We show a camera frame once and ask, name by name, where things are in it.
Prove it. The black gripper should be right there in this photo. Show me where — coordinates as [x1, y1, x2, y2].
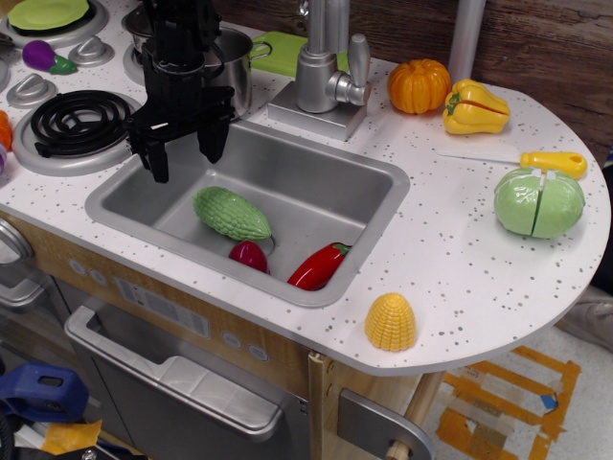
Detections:
[125, 47, 235, 183]

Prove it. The green bumpy toy squash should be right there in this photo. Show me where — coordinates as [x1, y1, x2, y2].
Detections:
[193, 186, 272, 242]

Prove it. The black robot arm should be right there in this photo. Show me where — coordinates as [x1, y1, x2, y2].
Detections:
[124, 1, 235, 183]

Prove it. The stainless steel pot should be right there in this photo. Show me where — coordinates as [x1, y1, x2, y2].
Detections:
[142, 26, 252, 118]

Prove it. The black coil front burner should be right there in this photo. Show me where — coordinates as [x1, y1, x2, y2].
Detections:
[12, 90, 141, 177]

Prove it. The dark red toy vegetable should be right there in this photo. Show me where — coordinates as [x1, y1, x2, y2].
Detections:
[229, 241, 270, 274]

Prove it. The green cutting board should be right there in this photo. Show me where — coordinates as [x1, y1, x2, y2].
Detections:
[248, 31, 351, 78]

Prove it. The grey stove knob upper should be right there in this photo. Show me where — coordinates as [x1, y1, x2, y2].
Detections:
[68, 35, 115, 67]

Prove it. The grey stove knob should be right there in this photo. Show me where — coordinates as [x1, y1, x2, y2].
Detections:
[68, 35, 115, 67]
[7, 74, 57, 109]

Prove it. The grey toy sink basin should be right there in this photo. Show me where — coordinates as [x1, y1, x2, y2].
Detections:
[85, 121, 410, 308]

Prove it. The silver toy faucet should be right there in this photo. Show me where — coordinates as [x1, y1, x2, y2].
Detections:
[267, 1, 372, 141]

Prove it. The grey stove knob lower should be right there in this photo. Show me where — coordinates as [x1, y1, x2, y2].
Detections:
[7, 74, 57, 109]

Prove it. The purple toy eggplant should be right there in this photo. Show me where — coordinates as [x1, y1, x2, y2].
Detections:
[22, 40, 78, 75]

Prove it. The orange toy at left edge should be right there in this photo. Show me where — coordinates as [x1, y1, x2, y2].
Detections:
[0, 110, 12, 151]

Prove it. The red toy chili pepper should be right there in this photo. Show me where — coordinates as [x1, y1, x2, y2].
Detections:
[287, 242, 352, 291]

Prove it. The green toy plate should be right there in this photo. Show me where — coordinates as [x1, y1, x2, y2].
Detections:
[8, 0, 90, 32]

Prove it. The orange toy pumpkin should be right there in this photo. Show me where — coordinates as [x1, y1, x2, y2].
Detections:
[387, 58, 451, 115]

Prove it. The grey dishwasher door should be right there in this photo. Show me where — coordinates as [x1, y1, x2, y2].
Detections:
[64, 305, 310, 459]

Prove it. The yellow toy corn piece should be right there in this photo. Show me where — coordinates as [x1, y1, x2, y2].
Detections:
[364, 292, 417, 352]

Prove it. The blue plastic device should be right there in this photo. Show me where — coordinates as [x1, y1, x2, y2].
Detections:
[1, 362, 89, 423]

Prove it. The yellow toy bell pepper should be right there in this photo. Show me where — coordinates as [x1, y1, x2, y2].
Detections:
[443, 79, 511, 135]

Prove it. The grey vertical pole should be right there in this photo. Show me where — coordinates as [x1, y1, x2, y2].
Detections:
[447, 0, 487, 82]

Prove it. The green toy cabbage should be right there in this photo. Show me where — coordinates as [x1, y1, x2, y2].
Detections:
[493, 167, 585, 240]

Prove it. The grey oven door handle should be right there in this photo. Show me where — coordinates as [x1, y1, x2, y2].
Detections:
[1, 218, 48, 314]

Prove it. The yellow handled toy knife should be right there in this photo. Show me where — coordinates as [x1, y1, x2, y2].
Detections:
[436, 145, 588, 179]

